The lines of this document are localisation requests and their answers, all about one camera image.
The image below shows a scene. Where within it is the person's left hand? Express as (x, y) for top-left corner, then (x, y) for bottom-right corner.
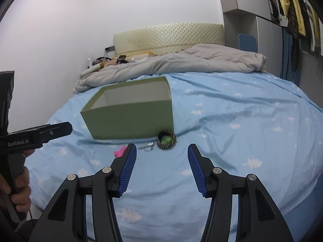
(0, 149), (35, 213)

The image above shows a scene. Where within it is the blue chair back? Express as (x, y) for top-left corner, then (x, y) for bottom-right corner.
(238, 33), (258, 53)

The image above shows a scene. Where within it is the grey duvet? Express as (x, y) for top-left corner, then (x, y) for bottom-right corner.
(73, 44), (268, 94)

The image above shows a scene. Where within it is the bedside clutter pile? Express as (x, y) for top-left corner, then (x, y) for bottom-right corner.
(86, 46), (157, 70)

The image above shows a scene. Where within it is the cream quilted headboard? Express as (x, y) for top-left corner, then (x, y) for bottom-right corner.
(113, 23), (225, 56)

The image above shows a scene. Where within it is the pink ribbon keychain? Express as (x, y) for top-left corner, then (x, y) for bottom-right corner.
(113, 146), (127, 158)

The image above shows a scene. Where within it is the green woven hat charm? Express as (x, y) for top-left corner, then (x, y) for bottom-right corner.
(162, 136), (172, 143)

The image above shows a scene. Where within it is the light blue bed sheet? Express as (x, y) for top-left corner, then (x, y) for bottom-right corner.
(23, 72), (323, 242)

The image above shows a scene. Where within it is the black patterned bangle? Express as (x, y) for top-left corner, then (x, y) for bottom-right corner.
(157, 130), (177, 150)

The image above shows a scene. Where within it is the silver metal clasp keyring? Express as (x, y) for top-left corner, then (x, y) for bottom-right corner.
(138, 142), (155, 152)

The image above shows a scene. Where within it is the grey wardrobe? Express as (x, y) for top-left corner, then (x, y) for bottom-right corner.
(221, 0), (283, 77)

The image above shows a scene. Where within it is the green cardboard box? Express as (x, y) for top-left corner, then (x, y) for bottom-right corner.
(81, 76), (174, 140)

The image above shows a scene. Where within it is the yellow hanging garment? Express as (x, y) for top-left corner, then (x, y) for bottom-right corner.
(280, 0), (306, 37)

